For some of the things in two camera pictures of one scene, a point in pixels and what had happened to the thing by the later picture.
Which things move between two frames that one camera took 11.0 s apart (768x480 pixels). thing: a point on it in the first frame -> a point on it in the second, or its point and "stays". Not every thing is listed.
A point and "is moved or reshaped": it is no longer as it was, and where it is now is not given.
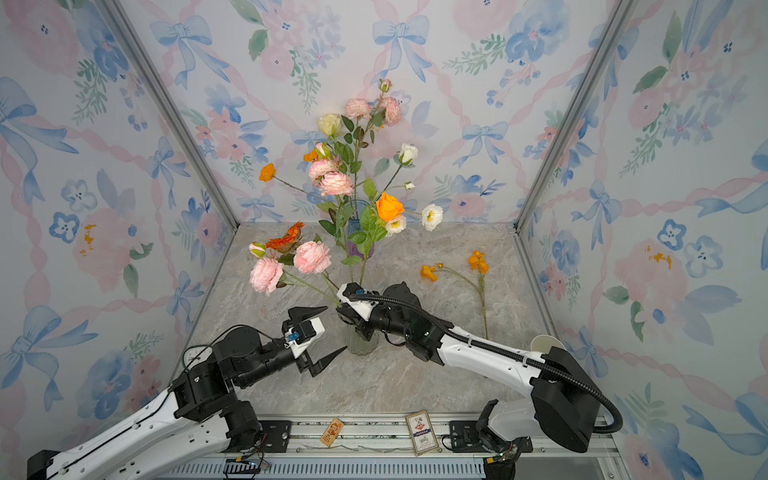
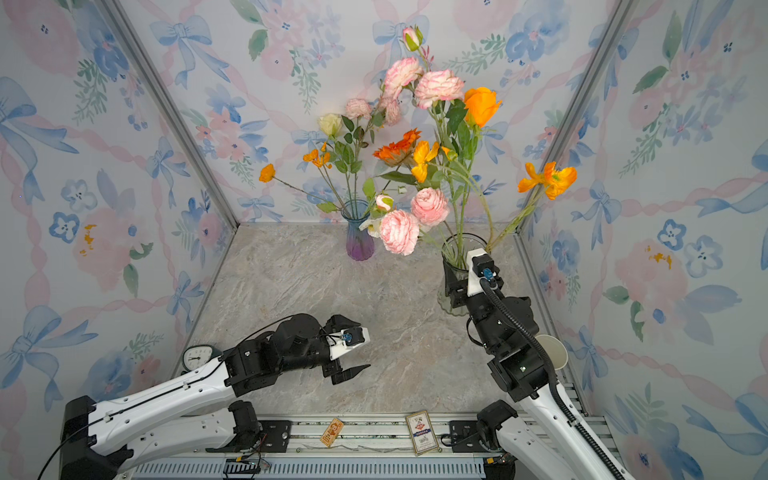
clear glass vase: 358,344 is moved or reshaped
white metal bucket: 544,343 stays
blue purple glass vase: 355,226 stays
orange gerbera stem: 286,243 -> 397,153
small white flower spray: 431,215 -> 369,189
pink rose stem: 387,109 stays
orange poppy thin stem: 478,262 is moved or reshaped
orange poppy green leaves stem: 374,227 -> 476,109
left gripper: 305,362 -> 344,375
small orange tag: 332,432 stays
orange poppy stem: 267,173 stays
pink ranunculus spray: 329,179 -> 432,88
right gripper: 360,323 -> 457,288
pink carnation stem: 310,257 -> 434,241
